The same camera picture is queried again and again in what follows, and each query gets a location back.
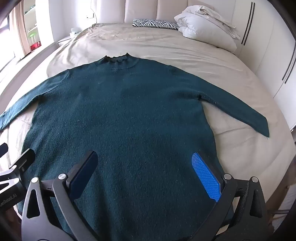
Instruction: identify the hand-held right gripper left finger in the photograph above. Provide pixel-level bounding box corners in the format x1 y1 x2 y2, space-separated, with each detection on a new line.
20 151 97 241

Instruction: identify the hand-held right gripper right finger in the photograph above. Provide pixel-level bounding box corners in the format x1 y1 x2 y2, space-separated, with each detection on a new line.
190 152 271 241

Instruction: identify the dark green knit sweater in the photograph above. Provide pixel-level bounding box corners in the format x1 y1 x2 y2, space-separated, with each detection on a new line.
0 53 270 241

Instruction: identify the white window ledge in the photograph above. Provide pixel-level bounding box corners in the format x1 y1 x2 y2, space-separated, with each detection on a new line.
0 43 59 93

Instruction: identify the beige curtain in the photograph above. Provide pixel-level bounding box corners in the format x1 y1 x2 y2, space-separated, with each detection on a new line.
9 7 26 59

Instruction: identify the white nightstand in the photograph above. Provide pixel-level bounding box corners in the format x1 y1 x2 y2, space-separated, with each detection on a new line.
57 31 79 47

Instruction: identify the bed with beige sheet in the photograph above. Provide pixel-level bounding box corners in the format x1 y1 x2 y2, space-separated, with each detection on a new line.
0 23 294 232

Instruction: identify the white folded duvet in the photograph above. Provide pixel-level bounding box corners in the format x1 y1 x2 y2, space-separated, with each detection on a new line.
174 5 241 52

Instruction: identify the zebra print pillow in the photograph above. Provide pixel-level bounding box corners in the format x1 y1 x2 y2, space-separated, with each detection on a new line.
132 19 179 30

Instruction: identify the beige padded headboard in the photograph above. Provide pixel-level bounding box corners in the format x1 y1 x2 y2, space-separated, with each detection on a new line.
124 0 232 25

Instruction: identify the white wall shelf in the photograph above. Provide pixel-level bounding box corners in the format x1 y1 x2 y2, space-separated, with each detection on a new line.
23 0 43 56

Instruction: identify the white wardrobe with black handles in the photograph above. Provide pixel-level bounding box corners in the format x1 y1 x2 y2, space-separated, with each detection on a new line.
236 0 296 98

